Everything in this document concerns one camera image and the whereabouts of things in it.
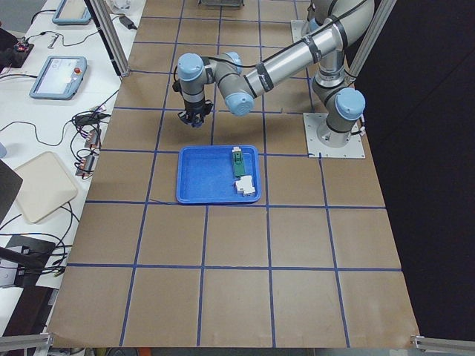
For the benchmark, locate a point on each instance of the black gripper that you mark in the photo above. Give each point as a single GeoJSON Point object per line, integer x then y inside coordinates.
{"type": "Point", "coordinates": [194, 111]}

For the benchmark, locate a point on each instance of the blue plastic tray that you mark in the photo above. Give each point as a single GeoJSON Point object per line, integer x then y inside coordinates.
{"type": "Point", "coordinates": [205, 175]}

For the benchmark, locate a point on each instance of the green terminal block module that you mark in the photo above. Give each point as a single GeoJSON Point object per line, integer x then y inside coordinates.
{"type": "Point", "coordinates": [238, 162]}

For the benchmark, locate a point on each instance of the white circuit breaker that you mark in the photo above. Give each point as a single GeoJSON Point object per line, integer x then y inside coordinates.
{"type": "Point", "coordinates": [245, 186]}

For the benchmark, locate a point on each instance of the small circuit board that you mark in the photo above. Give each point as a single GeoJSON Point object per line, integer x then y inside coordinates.
{"type": "Point", "coordinates": [93, 139]}
{"type": "Point", "coordinates": [85, 166]}

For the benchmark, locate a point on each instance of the black power adapter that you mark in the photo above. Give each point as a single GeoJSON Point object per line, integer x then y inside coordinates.
{"type": "Point", "coordinates": [127, 23]}

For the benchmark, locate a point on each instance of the near blue teach pendant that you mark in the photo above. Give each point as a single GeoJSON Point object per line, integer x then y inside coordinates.
{"type": "Point", "coordinates": [59, 78]}

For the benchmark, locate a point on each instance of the blue teach pendant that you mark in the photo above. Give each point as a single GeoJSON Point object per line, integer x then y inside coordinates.
{"type": "Point", "coordinates": [59, 78]}
{"type": "Point", "coordinates": [71, 12]}

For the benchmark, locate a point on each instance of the far blue teach pendant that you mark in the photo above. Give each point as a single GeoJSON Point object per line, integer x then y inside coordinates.
{"type": "Point", "coordinates": [71, 12]}

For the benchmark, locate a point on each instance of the black laptop corner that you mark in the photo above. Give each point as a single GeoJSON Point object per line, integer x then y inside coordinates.
{"type": "Point", "coordinates": [10, 184]}

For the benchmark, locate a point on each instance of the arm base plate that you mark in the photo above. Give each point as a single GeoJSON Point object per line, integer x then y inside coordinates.
{"type": "Point", "coordinates": [322, 142]}
{"type": "Point", "coordinates": [300, 28]}

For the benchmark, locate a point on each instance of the aluminium frame post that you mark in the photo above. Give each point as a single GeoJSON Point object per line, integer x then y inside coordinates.
{"type": "Point", "coordinates": [99, 13]}
{"type": "Point", "coordinates": [381, 16]}

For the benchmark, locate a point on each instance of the rear aluminium frame post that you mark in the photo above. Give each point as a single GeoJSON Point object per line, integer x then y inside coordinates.
{"type": "Point", "coordinates": [381, 16]}

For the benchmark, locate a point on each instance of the black box with cables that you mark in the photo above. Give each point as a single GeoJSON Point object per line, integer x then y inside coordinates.
{"type": "Point", "coordinates": [23, 260]}

